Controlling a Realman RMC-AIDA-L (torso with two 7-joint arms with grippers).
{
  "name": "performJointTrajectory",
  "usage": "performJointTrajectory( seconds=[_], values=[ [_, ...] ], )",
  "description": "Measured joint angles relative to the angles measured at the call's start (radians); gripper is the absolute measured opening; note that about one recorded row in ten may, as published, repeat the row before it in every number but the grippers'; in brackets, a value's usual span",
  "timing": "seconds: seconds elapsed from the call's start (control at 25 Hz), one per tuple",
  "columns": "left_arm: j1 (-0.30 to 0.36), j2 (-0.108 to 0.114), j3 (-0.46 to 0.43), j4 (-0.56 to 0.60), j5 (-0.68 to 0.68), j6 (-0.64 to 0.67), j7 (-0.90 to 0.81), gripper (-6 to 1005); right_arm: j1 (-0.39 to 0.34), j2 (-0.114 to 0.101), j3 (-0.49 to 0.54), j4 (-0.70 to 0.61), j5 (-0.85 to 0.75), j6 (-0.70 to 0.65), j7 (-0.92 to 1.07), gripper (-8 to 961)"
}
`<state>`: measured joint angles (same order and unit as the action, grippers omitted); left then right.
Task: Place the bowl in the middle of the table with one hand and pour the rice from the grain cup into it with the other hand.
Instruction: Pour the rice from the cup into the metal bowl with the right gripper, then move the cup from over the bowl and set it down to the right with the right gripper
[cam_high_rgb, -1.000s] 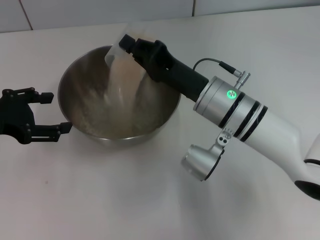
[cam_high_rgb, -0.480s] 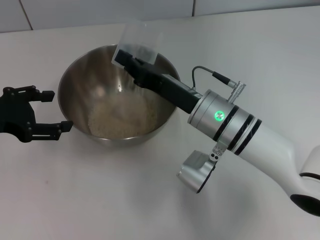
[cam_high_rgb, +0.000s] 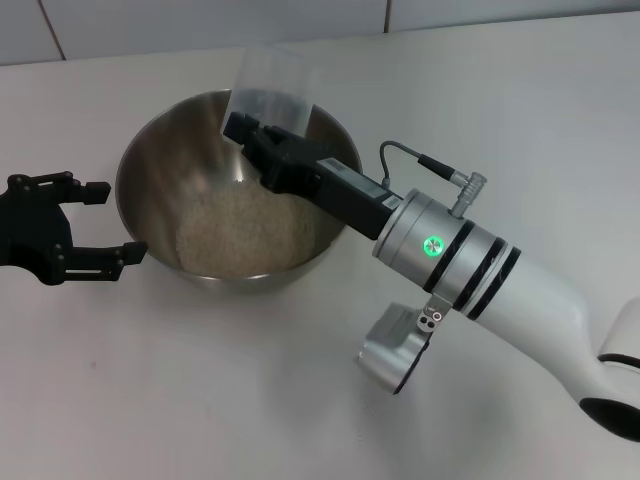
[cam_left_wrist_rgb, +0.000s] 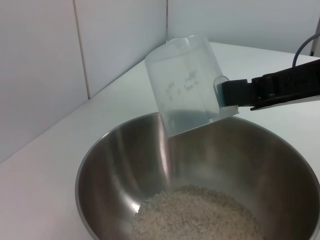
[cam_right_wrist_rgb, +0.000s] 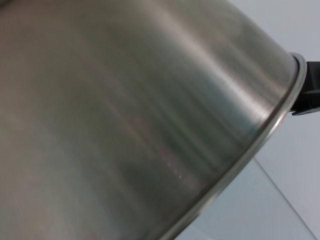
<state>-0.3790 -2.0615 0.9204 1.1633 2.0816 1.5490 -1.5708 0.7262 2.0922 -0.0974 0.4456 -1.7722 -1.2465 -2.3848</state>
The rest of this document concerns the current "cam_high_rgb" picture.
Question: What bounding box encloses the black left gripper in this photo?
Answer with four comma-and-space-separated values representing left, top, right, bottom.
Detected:
0, 170, 148, 288

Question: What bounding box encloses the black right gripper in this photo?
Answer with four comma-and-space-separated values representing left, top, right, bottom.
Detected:
222, 112, 402, 242

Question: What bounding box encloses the transparent plastic cup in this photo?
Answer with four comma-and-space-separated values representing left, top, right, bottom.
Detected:
221, 46, 321, 144

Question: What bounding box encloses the stainless steel mixing bowl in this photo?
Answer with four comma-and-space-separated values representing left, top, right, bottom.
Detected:
114, 89, 365, 295

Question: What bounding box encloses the uncooked white rice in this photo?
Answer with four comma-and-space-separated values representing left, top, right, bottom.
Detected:
174, 180, 322, 277

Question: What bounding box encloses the right gripper cable with plug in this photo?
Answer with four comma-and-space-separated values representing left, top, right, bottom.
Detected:
378, 140, 490, 221

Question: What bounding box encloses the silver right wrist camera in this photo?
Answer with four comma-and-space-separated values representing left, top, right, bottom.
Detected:
356, 301, 447, 397

